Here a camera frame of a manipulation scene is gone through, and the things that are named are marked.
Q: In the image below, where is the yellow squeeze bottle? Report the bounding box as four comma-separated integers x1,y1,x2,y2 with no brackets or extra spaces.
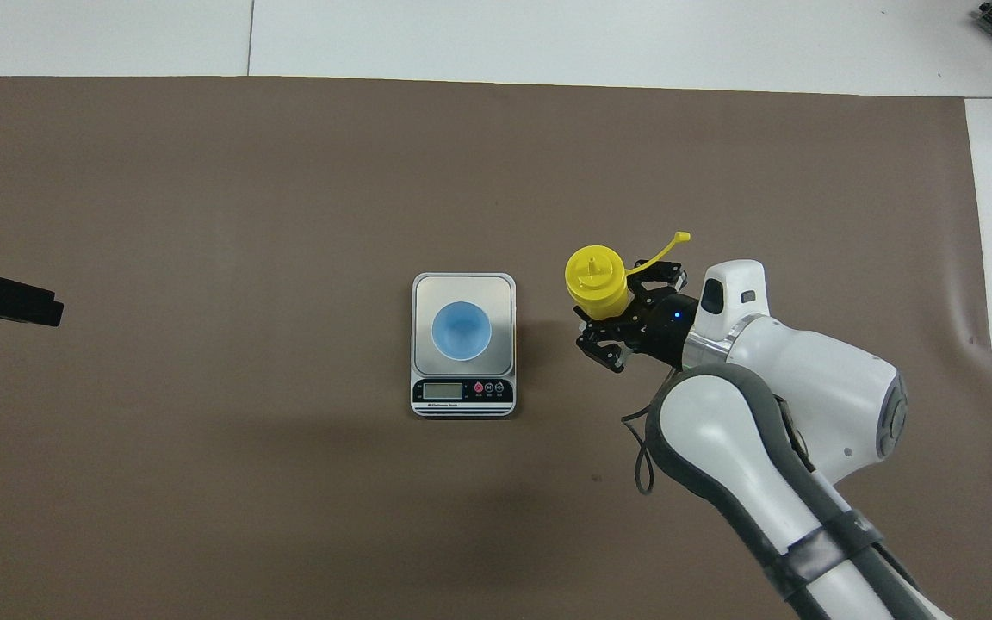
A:
564,231,692,321

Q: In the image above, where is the brown table mat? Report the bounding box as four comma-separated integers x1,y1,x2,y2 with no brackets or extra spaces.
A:
0,76,992,620

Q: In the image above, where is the silver digital kitchen scale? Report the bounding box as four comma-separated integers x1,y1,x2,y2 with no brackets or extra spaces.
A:
411,272,518,419

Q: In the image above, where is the light blue plastic cup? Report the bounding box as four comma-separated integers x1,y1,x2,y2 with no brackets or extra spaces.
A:
431,301,493,362

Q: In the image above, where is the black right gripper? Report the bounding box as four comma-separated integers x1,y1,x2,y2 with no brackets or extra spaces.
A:
576,261,702,373

